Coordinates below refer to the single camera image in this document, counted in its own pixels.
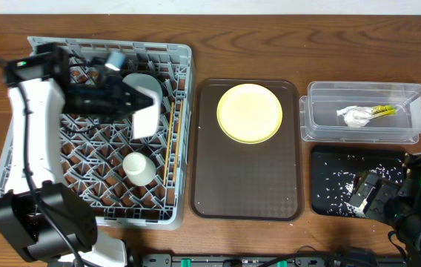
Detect rice and food scraps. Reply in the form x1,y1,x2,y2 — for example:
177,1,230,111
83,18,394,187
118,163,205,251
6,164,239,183
316,154,406,220

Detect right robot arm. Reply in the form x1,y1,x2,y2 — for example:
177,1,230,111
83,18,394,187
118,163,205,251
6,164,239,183
349,154,421,266

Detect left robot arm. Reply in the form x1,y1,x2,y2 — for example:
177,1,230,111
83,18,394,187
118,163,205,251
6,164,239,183
0,42,162,266

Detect green snack wrapper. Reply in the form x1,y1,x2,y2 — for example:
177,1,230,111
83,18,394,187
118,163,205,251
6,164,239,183
369,105,397,120

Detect brown serving tray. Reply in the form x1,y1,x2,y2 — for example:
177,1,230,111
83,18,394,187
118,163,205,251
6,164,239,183
190,79,304,222

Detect clear plastic bin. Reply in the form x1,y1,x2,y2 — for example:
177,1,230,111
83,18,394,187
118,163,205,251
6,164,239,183
299,81,421,144

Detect grey plastic dish rack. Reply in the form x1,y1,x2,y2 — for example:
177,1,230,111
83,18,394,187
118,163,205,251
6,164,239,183
0,36,194,230

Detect light blue bowl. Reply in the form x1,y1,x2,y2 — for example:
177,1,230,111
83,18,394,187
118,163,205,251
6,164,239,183
123,73,163,98

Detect yellow plate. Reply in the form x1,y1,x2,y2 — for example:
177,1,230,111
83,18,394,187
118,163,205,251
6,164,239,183
216,83,283,145

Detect black tray bin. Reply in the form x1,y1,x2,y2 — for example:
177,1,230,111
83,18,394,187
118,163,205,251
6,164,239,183
309,144,415,220

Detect white tissue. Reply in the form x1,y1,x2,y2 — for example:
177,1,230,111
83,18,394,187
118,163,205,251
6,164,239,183
337,105,374,128

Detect white cup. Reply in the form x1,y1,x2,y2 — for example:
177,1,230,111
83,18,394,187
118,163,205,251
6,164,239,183
122,152,156,186

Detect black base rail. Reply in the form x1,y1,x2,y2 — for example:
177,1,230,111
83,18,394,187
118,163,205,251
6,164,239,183
133,245,407,267

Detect wooden chopstick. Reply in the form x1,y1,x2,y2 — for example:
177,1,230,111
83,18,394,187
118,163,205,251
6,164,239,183
173,100,184,184
163,102,175,186

